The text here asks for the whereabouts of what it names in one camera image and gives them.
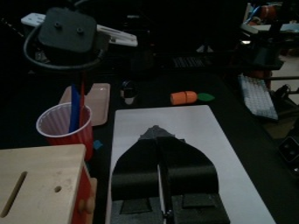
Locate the white computer keyboard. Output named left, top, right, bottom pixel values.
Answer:
left=238, top=73, right=281, bottom=121

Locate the wooden box with red drawer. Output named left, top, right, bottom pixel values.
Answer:
left=0, top=143, right=99, bottom=224

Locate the blue plastic toy utensil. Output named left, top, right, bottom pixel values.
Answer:
left=70, top=83, right=82, bottom=134

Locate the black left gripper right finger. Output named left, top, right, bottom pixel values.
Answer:
left=155, top=125, right=231, bottom=224

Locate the black electronic box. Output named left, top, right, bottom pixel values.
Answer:
left=278, top=135, right=299, bottom=176

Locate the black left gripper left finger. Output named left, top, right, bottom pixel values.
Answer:
left=110, top=125, right=165, bottom=224

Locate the orange toy carrot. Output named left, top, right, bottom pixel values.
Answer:
left=170, top=90, right=199, bottom=106

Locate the white cutting board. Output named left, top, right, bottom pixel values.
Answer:
left=105, top=104, right=278, bottom=224

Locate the green toy carrot top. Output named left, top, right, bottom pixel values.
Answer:
left=197, top=92, right=217, bottom=102

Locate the small metal pot with handle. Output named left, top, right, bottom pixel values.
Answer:
left=119, top=80, right=138, bottom=105

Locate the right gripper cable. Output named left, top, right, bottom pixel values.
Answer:
left=23, top=24, right=107, bottom=72

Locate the blue tape piece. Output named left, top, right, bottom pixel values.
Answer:
left=92, top=139, right=105, bottom=151

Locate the red plastic cup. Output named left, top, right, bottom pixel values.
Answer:
left=35, top=101, right=97, bottom=161

